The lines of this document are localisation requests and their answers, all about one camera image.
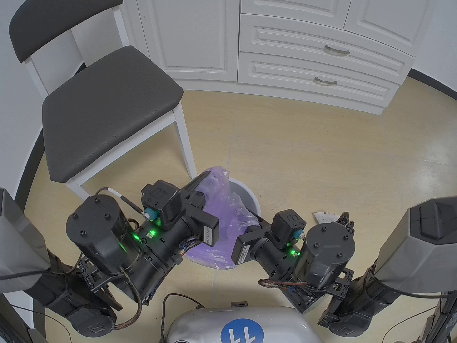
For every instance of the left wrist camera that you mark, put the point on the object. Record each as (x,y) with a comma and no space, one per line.
(160,202)

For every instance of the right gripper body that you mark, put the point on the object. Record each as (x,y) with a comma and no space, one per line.
(257,248)

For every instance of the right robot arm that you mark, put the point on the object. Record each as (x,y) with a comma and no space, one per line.
(328,252)

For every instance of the white trash bin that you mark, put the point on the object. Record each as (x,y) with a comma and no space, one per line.
(246,195)

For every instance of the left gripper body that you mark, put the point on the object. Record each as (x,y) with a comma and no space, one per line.
(207,227)

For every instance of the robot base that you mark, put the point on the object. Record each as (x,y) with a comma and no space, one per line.
(200,327)

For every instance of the white chair grey cushions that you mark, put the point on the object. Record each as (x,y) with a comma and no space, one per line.
(107,120)

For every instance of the white wardrobe with drawers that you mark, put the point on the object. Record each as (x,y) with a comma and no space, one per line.
(285,30)

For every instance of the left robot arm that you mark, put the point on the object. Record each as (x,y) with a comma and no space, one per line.
(96,227)

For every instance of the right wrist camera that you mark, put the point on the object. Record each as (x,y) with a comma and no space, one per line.
(287,227)

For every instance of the black plastic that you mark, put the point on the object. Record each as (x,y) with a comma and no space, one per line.
(346,220)

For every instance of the purple plastic bag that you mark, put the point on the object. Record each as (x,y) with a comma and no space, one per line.
(228,220)

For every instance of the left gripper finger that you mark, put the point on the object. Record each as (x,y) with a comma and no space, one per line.
(195,189)

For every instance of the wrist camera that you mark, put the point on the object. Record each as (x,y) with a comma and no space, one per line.
(160,202)
(287,227)

